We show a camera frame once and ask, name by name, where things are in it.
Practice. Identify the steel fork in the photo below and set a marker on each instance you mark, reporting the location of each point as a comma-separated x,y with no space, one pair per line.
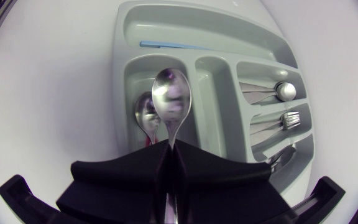
261,137
291,119

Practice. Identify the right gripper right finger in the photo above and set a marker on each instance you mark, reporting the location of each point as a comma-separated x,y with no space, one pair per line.
222,189

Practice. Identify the steel spoon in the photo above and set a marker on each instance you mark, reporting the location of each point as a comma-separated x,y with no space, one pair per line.
255,98
171,96
286,91
145,115

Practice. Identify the grey cutlery tray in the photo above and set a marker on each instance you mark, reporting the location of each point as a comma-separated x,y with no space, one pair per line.
216,102

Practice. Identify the blue plastic utensil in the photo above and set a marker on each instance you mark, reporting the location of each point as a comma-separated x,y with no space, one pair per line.
172,45

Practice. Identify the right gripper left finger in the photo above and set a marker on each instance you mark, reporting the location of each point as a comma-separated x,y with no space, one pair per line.
120,186

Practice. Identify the steel knife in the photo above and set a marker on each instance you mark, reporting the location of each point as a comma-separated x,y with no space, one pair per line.
283,157

